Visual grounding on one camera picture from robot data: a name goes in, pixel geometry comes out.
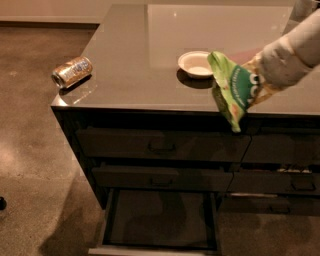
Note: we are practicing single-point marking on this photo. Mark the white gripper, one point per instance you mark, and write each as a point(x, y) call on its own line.
point(279, 67)

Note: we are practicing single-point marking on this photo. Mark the green rice chip bag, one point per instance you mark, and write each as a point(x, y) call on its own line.
point(235, 88)

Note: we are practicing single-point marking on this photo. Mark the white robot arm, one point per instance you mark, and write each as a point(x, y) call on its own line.
point(304, 21)

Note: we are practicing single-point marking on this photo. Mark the top right drawer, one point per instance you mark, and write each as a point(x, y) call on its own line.
point(300, 149)

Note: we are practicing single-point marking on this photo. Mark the middle right drawer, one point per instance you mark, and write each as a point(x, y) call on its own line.
point(275, 182)

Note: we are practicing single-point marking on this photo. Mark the bottom right drawer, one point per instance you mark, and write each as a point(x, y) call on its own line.
point(283, 205)

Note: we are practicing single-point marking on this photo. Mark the top left drawer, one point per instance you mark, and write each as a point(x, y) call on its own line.
point(157, 144)

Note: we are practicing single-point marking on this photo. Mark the middle left drawer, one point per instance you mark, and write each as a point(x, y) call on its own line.
point(192, 176)

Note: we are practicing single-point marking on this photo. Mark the open bottom left drawer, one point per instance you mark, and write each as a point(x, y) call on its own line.
point(158, 223)

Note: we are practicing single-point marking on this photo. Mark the white paper bowl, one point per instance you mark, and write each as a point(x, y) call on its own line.
point(195, 64)

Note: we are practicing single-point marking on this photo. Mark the dark cabinet with drawers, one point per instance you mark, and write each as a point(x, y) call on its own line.
point(136, 83)

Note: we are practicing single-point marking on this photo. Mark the gold soda can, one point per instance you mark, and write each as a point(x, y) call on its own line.
point(72, 72)

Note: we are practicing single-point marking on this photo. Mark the small black floor object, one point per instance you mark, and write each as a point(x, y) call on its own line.
point(3, 203)

